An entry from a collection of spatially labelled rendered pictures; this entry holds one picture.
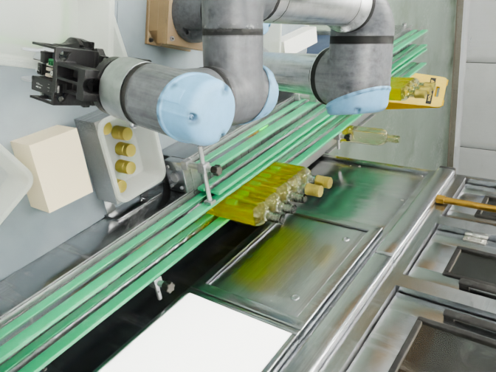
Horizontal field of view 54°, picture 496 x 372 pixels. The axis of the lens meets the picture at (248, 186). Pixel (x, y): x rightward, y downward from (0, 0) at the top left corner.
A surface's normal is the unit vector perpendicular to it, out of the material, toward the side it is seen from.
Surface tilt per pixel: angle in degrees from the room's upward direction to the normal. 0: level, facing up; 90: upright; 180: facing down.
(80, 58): 7
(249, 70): 25
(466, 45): 90
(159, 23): 90
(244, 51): 31
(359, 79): 65
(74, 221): 0
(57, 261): 90
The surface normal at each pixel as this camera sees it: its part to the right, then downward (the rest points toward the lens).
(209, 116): 0.79, 0.29
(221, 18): -0.34, 0.27
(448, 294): -0.13, -0.89
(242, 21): 0.33, 0.27
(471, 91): -0.58, 0.43
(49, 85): -0.59, 0.13
